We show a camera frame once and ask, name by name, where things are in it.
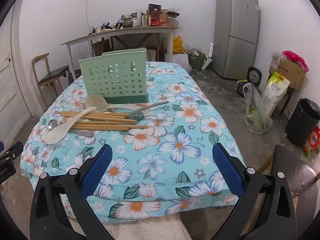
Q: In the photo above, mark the dark glass jar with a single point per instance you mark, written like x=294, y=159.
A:
x=127, y=23

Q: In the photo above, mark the red bottle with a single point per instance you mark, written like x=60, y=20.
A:
x=155, y=18

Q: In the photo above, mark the red green packet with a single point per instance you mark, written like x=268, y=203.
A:
x=312, y=140

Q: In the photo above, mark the black trash bin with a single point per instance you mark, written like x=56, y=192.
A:
x=302, y=122

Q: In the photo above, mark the cream plastic ladle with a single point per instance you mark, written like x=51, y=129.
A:
x=96, y=102

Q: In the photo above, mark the white door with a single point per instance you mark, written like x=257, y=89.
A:
x=12, y=80

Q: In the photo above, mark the clear plastic bag of greens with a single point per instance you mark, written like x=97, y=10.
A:
x=257, y=122

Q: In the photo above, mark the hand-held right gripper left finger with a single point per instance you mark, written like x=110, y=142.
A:
x=100, y=170

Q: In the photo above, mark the wooden chair dark seat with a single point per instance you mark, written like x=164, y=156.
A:
x=53, y=73

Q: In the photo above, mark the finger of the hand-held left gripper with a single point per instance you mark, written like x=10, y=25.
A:
x=13, y=151

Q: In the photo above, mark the round black white appliance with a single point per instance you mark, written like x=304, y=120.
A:
x=254, y=74

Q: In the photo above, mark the floral blue blanket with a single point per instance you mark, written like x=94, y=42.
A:
x=175, y=135

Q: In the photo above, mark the green plastic utensil holder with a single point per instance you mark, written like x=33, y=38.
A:
x=112, y=80

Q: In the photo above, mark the cardboard box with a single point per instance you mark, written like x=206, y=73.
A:
x=290, y=72

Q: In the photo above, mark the yellow green rice bag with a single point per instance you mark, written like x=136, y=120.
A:
x=273, y=90

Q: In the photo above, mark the yellow plastic bag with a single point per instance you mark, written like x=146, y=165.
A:
x=178, y=45

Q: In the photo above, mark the cream plastic rice paddle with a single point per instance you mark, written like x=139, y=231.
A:
x=57, y=135

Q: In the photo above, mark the pile of wooden chopsticks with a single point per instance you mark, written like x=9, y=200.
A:
x=112, y=128

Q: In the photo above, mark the white plastic bag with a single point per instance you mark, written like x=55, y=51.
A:
x=184, y=62

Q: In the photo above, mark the grey refrigerator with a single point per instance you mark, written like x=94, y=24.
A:
x=235, y=30

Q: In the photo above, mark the metal spoon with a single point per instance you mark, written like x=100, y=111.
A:
x=53, y=125
x=155, y=105

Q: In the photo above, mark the long grey table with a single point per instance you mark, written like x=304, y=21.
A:
x=130, y=31

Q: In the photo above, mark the pink cloth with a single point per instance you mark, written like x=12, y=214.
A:
x=295, y=57

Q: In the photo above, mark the dark wooden stool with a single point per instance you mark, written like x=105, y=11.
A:
x=75, y=76

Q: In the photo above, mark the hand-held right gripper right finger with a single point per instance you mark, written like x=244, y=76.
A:
x=227, y=170

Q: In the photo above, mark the dark green bag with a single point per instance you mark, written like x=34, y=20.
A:
x=197, y=61

